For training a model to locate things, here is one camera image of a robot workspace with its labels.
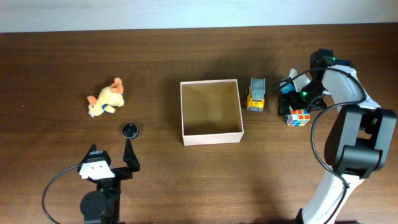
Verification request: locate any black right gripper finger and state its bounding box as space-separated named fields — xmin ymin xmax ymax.
xmin=306 ymin=96 xmax=326 ymax=112
xmin=277 ymin=98 xmax=291 ymax=116

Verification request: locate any colourful puzzle cube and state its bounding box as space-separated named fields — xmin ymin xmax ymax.
xmin=285 ymin=107 xmax=310 ymax=127

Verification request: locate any yellow grey toy truck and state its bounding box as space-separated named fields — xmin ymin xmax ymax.
xmin=245 ymin=78 xmax=266 ymax=112

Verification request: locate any pink cardboard box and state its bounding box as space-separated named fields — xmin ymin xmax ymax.
xmin=180 ymin=79 xmax=244 ymax=146

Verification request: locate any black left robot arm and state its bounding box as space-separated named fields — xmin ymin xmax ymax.
xmin=78 ymin=139 xmax=140 ymax=224

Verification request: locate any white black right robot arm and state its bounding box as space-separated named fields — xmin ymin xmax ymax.
xmin=269 ymin=49 xmax=397 ymax=223

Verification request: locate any blue white ball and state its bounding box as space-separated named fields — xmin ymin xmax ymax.
xmin=279 ymin=82 xmax=296 ymax=94

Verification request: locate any black round puck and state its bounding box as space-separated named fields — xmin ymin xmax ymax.
xmin=122 ymin=123 xmax=139 ymax=139

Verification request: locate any yellow plush bunny toy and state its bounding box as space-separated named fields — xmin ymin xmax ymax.
xmin=87 ymin=77 xmax=124 ymax=118

